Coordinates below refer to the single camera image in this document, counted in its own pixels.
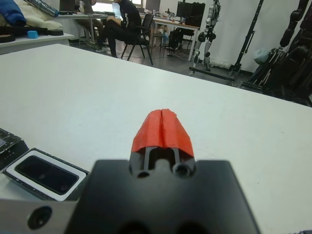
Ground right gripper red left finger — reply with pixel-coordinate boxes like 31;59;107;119
129;109;163;179

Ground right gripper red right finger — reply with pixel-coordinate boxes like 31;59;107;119
161;108;197;180

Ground glossy black box lid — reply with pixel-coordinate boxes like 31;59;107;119
0;128;29;160

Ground black box base white liner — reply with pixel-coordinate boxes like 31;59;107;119
1;147;91;202

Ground black computer tower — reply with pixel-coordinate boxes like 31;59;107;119
168;30;183;48

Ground black office chair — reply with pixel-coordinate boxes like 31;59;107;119
121;13;156;65

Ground long white desk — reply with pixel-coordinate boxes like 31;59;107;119
136;14;200;61

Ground seated person in black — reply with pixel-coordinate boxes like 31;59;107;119
96;0;142;58

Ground black bag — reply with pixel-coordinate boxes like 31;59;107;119
185;15;203;26

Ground black folded tripods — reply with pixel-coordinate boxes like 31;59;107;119
247;47;293;91

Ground pale plastic bag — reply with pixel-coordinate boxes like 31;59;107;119
253;47;271;64

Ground grey hanging humanoid robot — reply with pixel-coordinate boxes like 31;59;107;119
195;0;222;71

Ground black wheeled gantry stand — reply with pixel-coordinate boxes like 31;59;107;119
189;0;265;82

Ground seated person brown trousers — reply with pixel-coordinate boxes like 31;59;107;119
78;0;104;47

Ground black monitor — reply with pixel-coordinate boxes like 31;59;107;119
176;1;206;19

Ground white side table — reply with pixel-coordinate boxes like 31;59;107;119
0;31;75;56

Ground cream padded jacket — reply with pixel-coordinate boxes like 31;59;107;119
14;0;63;31

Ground teal rolled mat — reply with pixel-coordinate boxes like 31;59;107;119
26;0;60;17

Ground black humanoid robot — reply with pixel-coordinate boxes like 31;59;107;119
279;0;312;81

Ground blue padded jacket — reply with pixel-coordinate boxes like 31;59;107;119
0;0;27;26

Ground black strap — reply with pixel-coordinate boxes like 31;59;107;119
0;26;48;36

